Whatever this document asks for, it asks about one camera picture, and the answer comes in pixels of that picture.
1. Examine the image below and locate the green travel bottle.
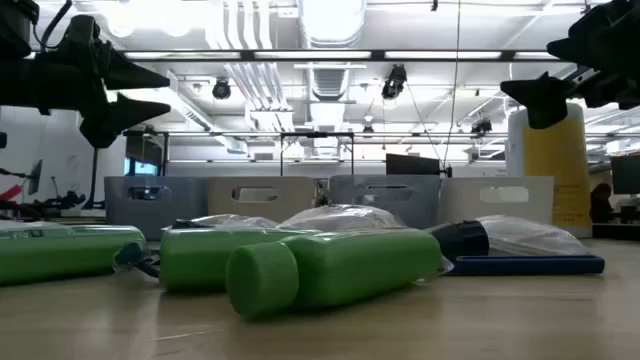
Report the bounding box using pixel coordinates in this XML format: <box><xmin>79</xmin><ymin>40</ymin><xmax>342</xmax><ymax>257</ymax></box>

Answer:
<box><xmin>159</xmin><ymin>227</ymin><xmax>321</xmax><ymax>295</ymax></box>
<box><xmin>225</xmin><ymin>228</ymin><xmax>444</xmax><ymax>320</ymax></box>
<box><xmin>0</xmin><ymin>224</ymin><xmax>147</xmax><ymax>287</ymax></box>

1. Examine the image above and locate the white plastic bin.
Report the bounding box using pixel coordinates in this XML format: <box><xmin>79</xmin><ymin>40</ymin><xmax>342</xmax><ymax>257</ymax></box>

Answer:
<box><xmin>438</xmin><ymin>175</ymin><xmax>555</xmax><ymax>225</ymax></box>

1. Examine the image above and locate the black computer monitor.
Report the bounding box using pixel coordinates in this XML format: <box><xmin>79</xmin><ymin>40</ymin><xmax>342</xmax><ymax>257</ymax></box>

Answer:
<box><xmin>609</xmin><ymin>154</ymin><xmax>640</xmax><ymax>196</ymax></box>
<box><xmin>385</xmin><ymin>153</ymin><xmax>444</xmax><ymax>177</ymax></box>

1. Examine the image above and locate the black overhead rig bar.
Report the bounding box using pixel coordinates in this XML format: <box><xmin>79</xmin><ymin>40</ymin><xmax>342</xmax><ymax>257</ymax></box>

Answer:
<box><xmin>29</xmin><ymin>48</ymin><xmax>566</xmax><ymax>64</ymax></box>

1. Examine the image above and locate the thin hanging cable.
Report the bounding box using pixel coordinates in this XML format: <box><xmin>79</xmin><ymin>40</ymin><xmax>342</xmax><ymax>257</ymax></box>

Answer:
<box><xmin>442</xmin><ymin>0</ymin><xmax>462</xmax><ymax>171</ymax></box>

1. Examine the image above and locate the dark plastic bin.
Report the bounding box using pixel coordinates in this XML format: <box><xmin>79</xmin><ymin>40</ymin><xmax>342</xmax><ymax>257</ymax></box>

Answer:
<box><xmin>103</xmin><ymin>175</ymin><xmax>209</xmax><ymax>241</ymax></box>

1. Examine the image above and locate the clear bag of white cotton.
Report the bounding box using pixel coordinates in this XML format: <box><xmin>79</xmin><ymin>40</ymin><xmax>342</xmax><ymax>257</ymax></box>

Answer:
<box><xmin>277</xmin><ymin>203</ymin><xmax>407</xmax><ymax>234</ymax></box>
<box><xmin>172</xmin><ymin>213</ymin><xmax>279</xmax><ymax>236</ymax></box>

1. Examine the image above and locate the silver ventilation duct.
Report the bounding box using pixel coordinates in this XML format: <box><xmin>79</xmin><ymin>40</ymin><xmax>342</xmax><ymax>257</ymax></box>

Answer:
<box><xmin>297</xmin><ymin>0</ymin><xmax>369</xmax><ymax>49</ymax></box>

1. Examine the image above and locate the white canister with yellow label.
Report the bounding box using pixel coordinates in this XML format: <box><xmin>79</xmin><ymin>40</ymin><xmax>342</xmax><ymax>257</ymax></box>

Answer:
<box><xmin>505</xmin><ymin>102</ymin><xmax>594</xmax><ymax>240</ymax></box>

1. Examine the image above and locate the black ceiling spotlight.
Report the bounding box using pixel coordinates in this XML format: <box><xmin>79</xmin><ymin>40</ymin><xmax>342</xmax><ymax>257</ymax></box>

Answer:
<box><xmin>211</xmin><ymin>77</ymin><xmax>233</xmax><ymax>101</ymax></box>
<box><xmin>380</xmin><ymin>64</ymin><xmax>408</xmax><ymax>101</ymax></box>

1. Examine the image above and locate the person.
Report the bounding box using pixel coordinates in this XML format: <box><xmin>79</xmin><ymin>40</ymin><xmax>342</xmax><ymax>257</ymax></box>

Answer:
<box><xmin>589</xmin><ymin>182</ymin><xmax>620</xmax><ymax>225</ymax></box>

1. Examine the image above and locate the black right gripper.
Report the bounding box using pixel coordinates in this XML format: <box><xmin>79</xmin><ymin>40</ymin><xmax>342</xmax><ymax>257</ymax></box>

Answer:
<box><xmin>499</xmin><ymin>0</ymin><xmax>640</xmax><ymax>130</ymax></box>

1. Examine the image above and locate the taupe plastic bin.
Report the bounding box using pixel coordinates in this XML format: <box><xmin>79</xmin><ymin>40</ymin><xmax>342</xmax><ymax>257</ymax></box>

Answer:
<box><xmin>328</xmin><ymin>174</ymin><xmax>442</xmax><ymax>230</ymax></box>

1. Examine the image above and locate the light grey plastic bin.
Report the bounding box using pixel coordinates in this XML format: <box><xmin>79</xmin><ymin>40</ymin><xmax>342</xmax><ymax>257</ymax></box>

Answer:
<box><xmin>207</xmin><ymin>176</ymin><xmax>319</xmax><ymax>224</ymax></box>

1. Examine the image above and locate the dark tube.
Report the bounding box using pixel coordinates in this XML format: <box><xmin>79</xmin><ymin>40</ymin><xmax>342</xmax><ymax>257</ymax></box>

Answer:
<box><xmin>112</xmin><ymin>239</ymin><xmax>162</xmax><ymax>279</ymax></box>
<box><xmin>428</xmin><ymin>214</ymin><xmax>595</xmax><ymax>262</ymax></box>

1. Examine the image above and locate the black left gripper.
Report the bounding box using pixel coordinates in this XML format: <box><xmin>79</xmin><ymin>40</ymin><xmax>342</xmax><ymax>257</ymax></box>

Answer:
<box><xmin>0</xmin><ymin>13</ymin><xmax>172</xmax><ymax>150</ymax></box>

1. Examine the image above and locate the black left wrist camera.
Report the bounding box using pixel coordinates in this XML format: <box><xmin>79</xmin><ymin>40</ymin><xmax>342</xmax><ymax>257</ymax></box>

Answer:
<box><xmin>0</xmin><ymin>0</ymin><xmax>41</xmax><ymax>59</ymax></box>

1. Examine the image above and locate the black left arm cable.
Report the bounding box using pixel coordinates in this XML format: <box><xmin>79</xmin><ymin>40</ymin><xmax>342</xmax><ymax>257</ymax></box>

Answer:
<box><xmin>32</xmin><ymin>0</ymin><xmax>74</xmax><ymax>51</ymax></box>

